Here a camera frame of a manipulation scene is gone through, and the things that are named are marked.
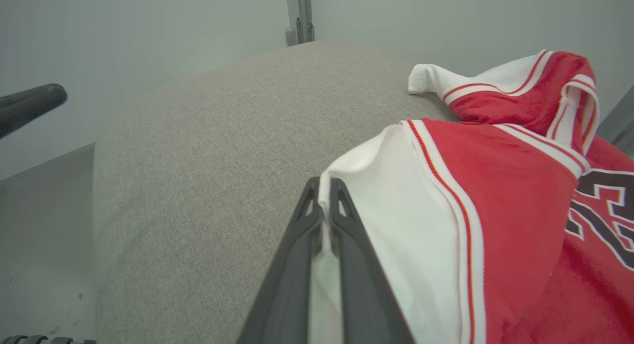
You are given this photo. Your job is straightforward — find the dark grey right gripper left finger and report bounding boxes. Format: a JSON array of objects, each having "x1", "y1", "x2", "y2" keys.
[{"x1": 237, "y1": 177, "x2": 322, "y2": 344}]

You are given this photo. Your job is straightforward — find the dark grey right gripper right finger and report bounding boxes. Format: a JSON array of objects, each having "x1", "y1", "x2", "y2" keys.
[{"x1": 329, "y1": 178, "x2": 416, "y2": 344}]

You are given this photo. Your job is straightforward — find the red and white basketball jersey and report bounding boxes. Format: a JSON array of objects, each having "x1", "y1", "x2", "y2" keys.
[{"x1": 308, "y1": 49, "x2": 634, "y2": 344}]

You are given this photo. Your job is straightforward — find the black ribbed strip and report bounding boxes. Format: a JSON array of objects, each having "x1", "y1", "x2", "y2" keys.
[{"x1": 0, "y1": 335, "x2": 96, "y2": 344}]

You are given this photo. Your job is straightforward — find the black rounded bar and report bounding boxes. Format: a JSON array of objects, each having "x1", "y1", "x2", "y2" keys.
[{"x1": 0, "y1": 84, "x2": 68, "y2": 140}]

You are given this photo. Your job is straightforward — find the grey partition post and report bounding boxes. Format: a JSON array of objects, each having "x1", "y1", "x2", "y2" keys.
[
  {"x1": 304, "y1": 0, "x2": 316, "y2": 43},
  {"x1": 285, "y1": 0, "x2": 305, "y2": 47}
]

